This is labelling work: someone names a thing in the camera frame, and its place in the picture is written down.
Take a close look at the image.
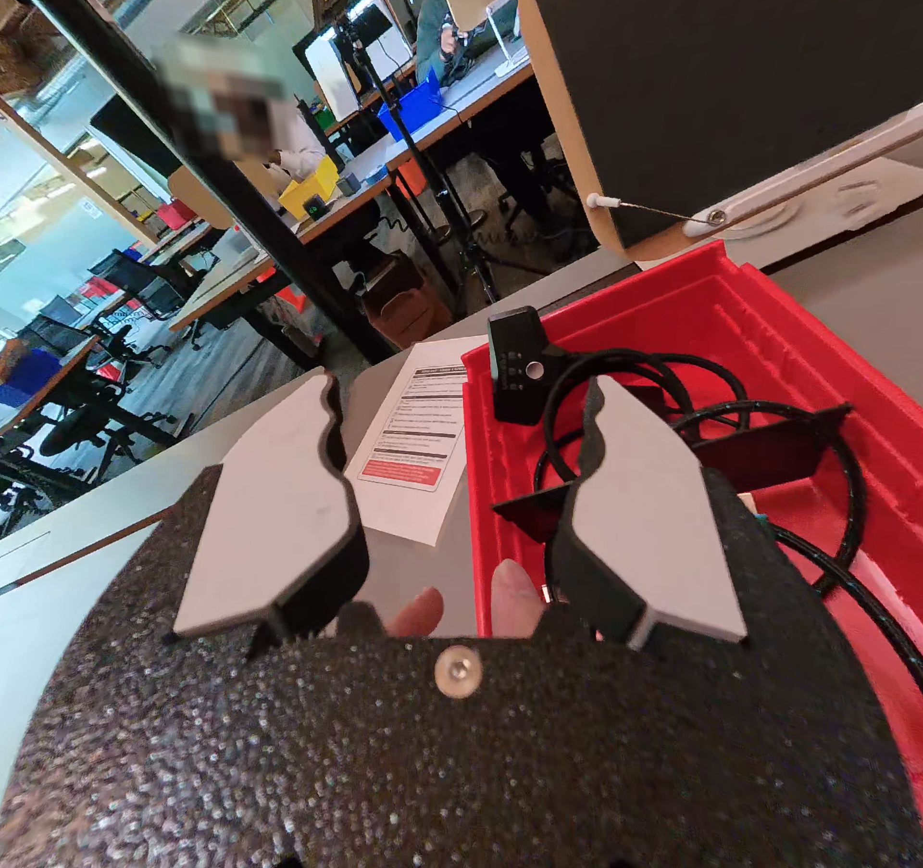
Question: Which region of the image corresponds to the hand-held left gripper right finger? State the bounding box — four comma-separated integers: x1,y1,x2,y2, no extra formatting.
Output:
548,375,748,653

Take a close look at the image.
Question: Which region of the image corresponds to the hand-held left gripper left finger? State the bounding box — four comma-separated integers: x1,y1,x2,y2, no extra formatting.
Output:
162,370,371,661

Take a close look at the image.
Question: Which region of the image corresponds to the black usb hub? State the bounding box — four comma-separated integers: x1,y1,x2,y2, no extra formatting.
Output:
487,305,571,427

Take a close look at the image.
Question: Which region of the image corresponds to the red plastic bin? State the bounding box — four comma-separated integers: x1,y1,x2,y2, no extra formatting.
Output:
460,239,923,804

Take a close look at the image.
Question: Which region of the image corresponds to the thick black braided cable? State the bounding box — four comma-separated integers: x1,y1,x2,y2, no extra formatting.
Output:
768,525,923,696

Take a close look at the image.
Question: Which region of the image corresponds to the person's left hand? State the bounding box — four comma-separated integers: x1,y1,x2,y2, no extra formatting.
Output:
388,559,548,640

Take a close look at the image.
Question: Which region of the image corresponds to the white printed paper sheet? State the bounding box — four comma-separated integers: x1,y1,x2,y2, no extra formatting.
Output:
345,334,491,548

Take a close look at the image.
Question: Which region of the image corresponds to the black bin divider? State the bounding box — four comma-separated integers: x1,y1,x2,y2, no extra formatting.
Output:
492,405,854,544

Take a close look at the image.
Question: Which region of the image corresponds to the brown box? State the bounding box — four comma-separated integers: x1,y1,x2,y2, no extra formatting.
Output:
361,251,457,350

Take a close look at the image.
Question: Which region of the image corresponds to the black office chair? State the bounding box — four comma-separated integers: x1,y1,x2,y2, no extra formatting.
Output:
90,248,210,350
14,313,177,472

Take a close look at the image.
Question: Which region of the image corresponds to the yellow storage bin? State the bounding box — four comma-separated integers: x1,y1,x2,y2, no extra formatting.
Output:
277,155,341,221

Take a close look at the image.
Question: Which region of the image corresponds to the black metal pole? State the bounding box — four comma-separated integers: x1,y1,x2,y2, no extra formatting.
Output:
0,0,401,364

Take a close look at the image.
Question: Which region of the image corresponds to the black tripod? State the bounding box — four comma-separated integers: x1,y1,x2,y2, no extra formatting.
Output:
333,17,506,302

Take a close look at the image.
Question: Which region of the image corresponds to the blue storage bin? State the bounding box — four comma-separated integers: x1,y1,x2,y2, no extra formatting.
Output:
377,66,444,142

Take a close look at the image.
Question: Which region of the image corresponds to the long grey desk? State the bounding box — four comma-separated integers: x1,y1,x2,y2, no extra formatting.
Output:
167,60,538,371

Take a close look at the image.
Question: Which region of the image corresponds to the black panel with wooden rim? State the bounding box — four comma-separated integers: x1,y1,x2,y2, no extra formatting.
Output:
515,0,923,264

